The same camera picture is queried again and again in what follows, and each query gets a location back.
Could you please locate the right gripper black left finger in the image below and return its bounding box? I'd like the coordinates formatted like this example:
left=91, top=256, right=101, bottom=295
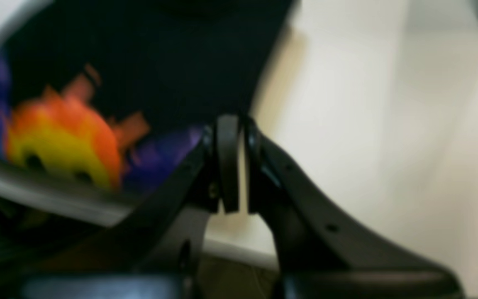
left=19, top=115, right=240, bottom=299

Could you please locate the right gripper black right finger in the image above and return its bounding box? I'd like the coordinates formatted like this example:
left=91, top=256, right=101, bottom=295
left=244, top=118, right=465, bottom=299

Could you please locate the black T-shirt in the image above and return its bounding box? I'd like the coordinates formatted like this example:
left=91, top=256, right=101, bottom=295
left=0, top=0, right=294, bottom=194

